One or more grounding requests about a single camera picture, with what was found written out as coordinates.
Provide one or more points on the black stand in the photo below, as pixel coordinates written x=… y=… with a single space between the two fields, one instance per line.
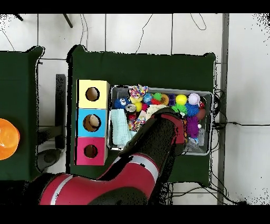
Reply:
x=60 y=105

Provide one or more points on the burger toy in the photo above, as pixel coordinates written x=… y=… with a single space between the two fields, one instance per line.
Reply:
x=164 y=99

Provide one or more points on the green covered side table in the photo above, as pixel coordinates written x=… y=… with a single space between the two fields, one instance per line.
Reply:
x=21 y=84

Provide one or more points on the dark green table cloth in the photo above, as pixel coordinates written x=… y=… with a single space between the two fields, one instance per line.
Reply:
x=137 y=69

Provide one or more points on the shallow clear mesh bin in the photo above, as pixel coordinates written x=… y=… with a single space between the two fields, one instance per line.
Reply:
x=118 y=90

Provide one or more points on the cream muslin cloth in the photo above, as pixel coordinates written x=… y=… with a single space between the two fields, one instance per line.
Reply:
x=154 y=108

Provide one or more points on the purple spiky ball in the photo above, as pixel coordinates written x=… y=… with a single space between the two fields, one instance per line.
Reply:
x=192 y=126

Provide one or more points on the light blue muslin cloth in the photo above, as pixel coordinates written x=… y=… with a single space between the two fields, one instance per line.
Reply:
x=119 y=126

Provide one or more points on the crushed drink can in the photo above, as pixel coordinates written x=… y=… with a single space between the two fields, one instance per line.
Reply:
x=130 y=107

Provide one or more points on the orange plastic bowl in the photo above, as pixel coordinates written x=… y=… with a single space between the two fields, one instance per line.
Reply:
x=8 y=139

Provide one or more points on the yellow smooth ball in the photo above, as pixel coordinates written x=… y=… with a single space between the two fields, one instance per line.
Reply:
x=181 y=99
x=138 y=106

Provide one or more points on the wooden three-hole box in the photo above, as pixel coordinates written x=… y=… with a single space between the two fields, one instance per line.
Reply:
x=92 y=105

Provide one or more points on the blue spiky ball with eyes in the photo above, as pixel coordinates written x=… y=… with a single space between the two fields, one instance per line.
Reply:
x=121 y=102

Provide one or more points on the white baseball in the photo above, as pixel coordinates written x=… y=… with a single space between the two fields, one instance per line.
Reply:
x=194 y=99

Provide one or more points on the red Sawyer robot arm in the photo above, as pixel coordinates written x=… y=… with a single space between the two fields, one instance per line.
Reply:
x=126 y=181

